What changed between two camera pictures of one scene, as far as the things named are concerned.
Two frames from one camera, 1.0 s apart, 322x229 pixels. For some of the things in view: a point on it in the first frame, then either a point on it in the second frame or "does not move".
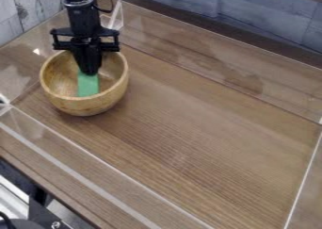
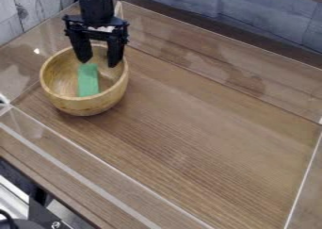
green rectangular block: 87,84 does not move
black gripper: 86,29 -> 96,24
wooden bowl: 58,78 does not move
